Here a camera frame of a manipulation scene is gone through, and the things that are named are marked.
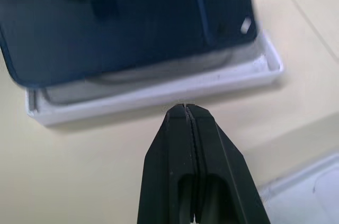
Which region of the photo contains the dark blue phone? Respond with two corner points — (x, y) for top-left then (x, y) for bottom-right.
(0, 0), (260, 88)

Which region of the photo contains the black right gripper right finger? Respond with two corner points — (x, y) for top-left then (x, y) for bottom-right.
(185, 104), (272, 224)

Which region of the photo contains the white phone box base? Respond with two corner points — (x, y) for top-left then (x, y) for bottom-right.
(25, 23), (284, 127)

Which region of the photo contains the white phone box lid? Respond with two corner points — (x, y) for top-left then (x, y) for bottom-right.
(257, 153), (339, 224)

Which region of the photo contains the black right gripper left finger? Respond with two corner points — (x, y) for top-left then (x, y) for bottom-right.
(137, 104), (198, 224)

